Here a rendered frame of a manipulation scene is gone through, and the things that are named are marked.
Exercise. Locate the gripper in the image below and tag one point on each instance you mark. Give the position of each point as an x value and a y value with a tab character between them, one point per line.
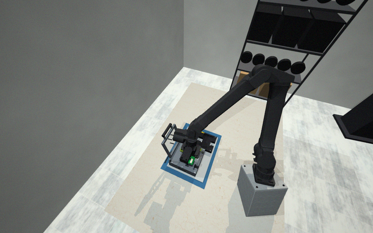
197	153

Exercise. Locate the green circuit board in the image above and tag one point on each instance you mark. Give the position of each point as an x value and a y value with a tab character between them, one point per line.
191	160

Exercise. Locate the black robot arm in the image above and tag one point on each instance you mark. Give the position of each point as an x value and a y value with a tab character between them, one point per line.
279	83

